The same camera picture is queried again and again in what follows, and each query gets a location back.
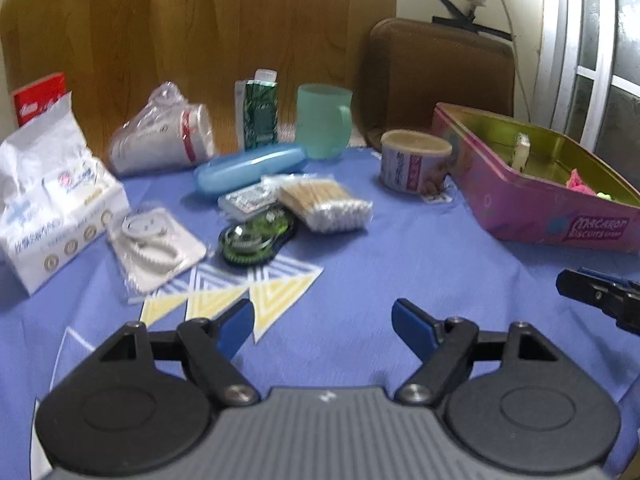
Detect green drink carton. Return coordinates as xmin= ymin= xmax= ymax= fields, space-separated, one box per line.
xmin=234 ymin=69 xmax=280 ymax=151

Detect blue printed blanket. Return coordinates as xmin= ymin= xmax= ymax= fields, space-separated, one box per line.
xmin=0 ymin=144 xmax=640 ymax=480

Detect small printed card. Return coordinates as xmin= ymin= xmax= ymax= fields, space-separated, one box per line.
xmin=423 ymin=187 xmax=457 ymax=206

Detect blue plastic case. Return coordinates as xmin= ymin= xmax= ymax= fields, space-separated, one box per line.
xmin=194 ymin=143 xmax=307 ymax=196

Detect cotton swab pack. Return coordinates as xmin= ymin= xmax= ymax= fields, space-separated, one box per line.
xmin=262 ymin=173 xmax=374 ymax=233

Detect white power cable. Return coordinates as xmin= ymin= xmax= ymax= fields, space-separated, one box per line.
xmin=492 ymin=0 xmax=534 ymax=122

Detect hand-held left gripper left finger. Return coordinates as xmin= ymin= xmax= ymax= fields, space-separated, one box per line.
xmin=97 ymin=298 xmax=261 ymax=407

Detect white tissue pack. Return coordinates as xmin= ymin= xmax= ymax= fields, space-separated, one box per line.
xmin=0 ymin=91 xmax=131 ymax=295

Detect teal plastic cup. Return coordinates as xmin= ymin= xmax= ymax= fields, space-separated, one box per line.
xmin=296 ymin=84 xmax=354 ymax=160

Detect green correction tape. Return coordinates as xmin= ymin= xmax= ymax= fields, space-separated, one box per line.
xmin=217 ymin=206 xmax=298 ymax=268

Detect small white bottle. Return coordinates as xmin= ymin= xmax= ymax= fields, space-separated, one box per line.
xmin=509 ymin=133 xmax=532 ymax=171

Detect red cardboard box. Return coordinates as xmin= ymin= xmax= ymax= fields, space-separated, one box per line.
xmin=12 ymin=72 xmax=68 ymax=128

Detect wooden board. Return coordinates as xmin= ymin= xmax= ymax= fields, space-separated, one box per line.
xmin=0 ymin=0 xmax=401 ymax=161

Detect pink biscuit tin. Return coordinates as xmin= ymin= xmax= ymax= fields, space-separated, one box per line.
xmin=432 ymin=102 xmax=640 ymax=255

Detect paper cups in plastic sleeve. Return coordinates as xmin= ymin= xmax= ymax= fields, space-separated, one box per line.
xmin=108 ymin=82 xmax=217 ymax=177

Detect black tape strips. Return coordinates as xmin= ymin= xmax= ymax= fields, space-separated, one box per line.
xmin=432 ymin=0 xmax=514 ymax=41

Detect brown chair back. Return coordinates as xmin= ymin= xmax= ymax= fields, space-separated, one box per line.
xmin=359 ymin=17 xmax=517 ymax=150

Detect playing card deck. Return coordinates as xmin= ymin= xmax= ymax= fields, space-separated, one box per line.
xmin=218 ymin=183 xmax=281 ymax=221

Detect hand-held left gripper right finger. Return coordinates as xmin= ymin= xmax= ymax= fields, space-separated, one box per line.
xmin=391 ymin=298 xmax=559 ymax=407

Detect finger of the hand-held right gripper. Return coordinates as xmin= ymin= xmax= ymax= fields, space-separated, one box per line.
xmin=556 ymin=267 xmax=640 ymax=337

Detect pink soft item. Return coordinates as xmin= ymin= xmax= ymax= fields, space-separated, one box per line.
xmin=566 ymin=169 xmax=601 ymax=195

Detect white window frame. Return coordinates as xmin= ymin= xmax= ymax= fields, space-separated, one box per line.
xmin=531 ymin=0 xmax=640 ymax=161

